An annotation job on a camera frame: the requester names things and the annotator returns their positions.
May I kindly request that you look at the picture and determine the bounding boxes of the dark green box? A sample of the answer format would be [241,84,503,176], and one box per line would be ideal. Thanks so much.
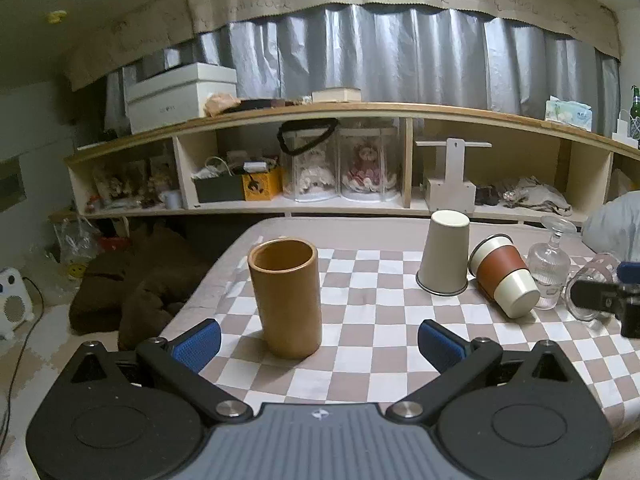
[193,174,244,204]

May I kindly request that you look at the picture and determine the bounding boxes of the tissue pack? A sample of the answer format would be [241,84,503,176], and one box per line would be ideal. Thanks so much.
[544,96,592,131]

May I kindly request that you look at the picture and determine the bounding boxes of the cream cup upside down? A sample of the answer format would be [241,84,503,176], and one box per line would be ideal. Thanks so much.
[416,210,470,296]

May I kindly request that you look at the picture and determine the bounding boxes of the grey pillow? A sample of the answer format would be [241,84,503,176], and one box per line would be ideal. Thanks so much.
[582,191,640,262]

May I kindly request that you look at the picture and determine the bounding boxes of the grey cloth on shelf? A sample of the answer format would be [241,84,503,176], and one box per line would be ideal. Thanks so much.
[498,177,573,217]

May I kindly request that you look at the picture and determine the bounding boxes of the doll in pink dress case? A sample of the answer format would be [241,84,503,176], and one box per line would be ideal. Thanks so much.
[338,127,401,203]

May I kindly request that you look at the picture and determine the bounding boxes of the dark brown plush blanket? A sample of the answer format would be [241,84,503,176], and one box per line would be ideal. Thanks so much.
[68,222,238,350]

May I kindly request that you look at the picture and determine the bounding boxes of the checkered table cloth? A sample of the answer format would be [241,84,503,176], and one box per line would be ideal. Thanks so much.
[164,218,639,439]

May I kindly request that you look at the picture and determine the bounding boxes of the white wooden stand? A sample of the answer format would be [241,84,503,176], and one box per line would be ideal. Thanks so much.
[414,138,492,214]

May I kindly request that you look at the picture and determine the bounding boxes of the wooden wall shelf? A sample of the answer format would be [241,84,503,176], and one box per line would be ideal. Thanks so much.
[66,102,639,224]

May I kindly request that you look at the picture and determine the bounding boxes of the small white book box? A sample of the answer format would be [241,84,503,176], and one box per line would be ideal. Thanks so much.
[311,87,362,103]

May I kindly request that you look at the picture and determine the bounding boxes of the clear glass cup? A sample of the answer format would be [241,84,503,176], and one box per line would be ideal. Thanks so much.
[564,252,620,322]

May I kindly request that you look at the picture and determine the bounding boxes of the white small heater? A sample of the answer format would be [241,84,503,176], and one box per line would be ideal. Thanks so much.
[0,268,35,340]

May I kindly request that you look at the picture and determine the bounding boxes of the yellow box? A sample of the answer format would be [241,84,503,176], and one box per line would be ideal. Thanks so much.
[242,166,282,202]

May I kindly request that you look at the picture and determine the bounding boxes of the doll in white dress case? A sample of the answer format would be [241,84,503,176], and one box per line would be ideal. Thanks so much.
[277,119,338,203]

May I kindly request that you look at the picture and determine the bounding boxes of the white storage box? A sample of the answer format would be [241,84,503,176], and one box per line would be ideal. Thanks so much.
[126,63,238,134]

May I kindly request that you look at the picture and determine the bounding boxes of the clear glass decanter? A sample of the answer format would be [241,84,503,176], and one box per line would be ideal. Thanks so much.
[526,216,577,311]

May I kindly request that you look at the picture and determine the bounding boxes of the silver grey curtain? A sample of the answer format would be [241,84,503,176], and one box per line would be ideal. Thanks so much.
[103,4,620,134]

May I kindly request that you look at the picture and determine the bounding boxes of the black strap loop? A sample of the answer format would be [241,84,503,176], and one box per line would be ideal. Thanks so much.
[276,117,342,157]

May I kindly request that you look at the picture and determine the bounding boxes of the small grey mug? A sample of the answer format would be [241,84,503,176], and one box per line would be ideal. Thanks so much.
[160,190,183,210]

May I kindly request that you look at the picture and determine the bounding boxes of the brown bamboo cup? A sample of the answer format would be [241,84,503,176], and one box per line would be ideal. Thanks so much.
[247,237,322,361]

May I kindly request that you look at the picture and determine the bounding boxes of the green glass bottle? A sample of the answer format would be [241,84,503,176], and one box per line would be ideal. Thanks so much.
[629,84,640,141]

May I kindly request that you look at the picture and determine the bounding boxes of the black cable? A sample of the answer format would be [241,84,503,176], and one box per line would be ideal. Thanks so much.
[0,275,47,441]

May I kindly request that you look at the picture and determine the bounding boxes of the cream cup with brown sleeve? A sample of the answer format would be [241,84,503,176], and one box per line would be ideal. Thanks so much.
[468,233,540,318]

